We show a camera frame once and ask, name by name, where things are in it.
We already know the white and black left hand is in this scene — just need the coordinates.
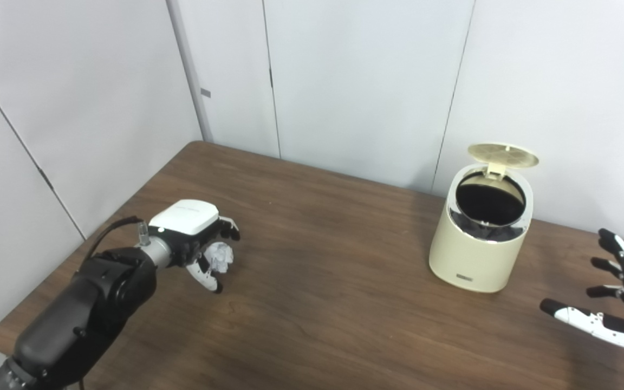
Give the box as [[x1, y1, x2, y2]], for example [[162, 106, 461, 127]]
[[148, 199, 241, 294]]

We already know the white paper ball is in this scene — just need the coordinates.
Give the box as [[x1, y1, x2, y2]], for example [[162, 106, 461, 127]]
[[204, 243, 235, 277]]

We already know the cream round bin lid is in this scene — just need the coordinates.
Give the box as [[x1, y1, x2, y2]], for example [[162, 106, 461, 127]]
[[467, 142, 540, 179]]

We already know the black bin liner bag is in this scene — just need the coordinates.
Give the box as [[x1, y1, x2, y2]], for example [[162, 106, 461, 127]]
[[449, 172, 527, 242]]

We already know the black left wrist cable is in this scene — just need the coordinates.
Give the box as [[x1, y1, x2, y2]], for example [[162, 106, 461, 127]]
[[86, 216, 150, 261]]

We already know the cream-colored bin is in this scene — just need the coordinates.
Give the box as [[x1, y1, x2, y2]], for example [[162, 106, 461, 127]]
[[429, 162, 534, 294]]

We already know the grey wall trim strip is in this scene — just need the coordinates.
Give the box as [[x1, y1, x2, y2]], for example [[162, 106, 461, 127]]
[[166, 0, 214, 143]]

